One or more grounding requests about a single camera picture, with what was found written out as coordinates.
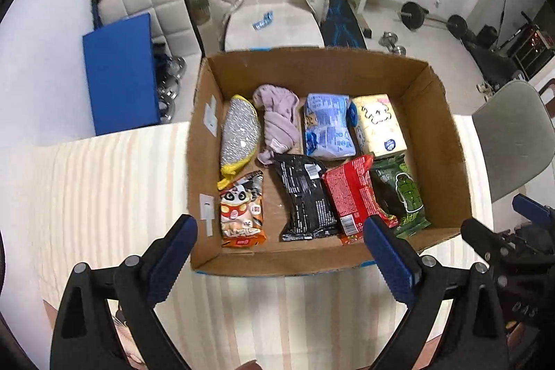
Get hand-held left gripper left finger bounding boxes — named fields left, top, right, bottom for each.
left=50, top=214, right=198, bottom=370

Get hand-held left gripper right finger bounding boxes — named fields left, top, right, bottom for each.
left=363, top=216, right=510, bottom=370

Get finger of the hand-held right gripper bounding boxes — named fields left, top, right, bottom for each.
left=460, top=217, right=516, bottom=267
left=512, top=193, right=555, bottom=231

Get green snack packet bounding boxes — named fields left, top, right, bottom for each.
left=370, top=151, right=432, bottom=241

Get red snack packet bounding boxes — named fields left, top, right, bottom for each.
left=322, top=154, right=399, bottom=246

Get panda print snack packet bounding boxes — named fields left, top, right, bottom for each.
left=218, top=171, right=267, bottom=248

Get black snack packet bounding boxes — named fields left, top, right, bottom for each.
left=272, top=153, right=340, bottom=242

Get cream tissue pack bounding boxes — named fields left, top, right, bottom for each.
left=350, top=93, right=408, bottom=158

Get silver and yellow packet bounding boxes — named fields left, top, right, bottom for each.
left=217, top=94, right=262, bottom=191

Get light blue tissue pack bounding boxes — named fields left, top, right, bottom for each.
left=304, top=93, right=357, bottom=160

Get purple cloth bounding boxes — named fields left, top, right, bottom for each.
left=252, top=84, right=301, bottom=165

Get cardboard box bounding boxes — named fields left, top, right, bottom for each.
left=186, top=46, right=473, bottom=277

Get grey chair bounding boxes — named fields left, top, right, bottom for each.
left=472, top=79, right=555, bottom=201

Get brown wooden chair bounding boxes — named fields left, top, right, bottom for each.
left=540, top=77, right=555, bottom=115

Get black exercise machine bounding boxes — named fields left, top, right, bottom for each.
left=462, top=0, right=555, bottom=85

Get chrome weight plates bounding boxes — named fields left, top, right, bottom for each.
left=153, top=54, right=188, bottom=123

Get blue mat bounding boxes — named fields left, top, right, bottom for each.
left=82, top=14, right=162, bottom=137

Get short barbell with black plates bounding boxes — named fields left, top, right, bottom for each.
left=396, top=1, right=469, bottom=39

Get black and blue weight bench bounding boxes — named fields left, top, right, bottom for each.
left=323, top=0, right=373, bottom=50

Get cream office chair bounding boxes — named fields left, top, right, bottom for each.
left=223, top=0, right=325, bottom=52

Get small blue wrapper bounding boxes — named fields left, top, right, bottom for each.
left=251, top=11, right=275, bottom=30

